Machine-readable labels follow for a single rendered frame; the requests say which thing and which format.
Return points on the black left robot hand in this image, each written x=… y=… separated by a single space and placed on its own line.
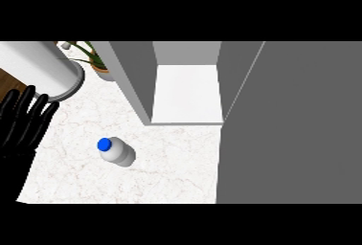
x=20 y=127

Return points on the small white object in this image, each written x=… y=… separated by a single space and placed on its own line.
x=65 y=45

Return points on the grey open cabinet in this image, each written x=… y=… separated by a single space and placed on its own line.
x=186 y=92

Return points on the white cylindrical appliance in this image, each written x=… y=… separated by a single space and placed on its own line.
x=39 y=68

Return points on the white bottle with blue cap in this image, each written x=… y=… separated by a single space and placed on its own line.
x=113 y=152

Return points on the potted green plant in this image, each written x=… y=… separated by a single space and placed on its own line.
x=96 y=62

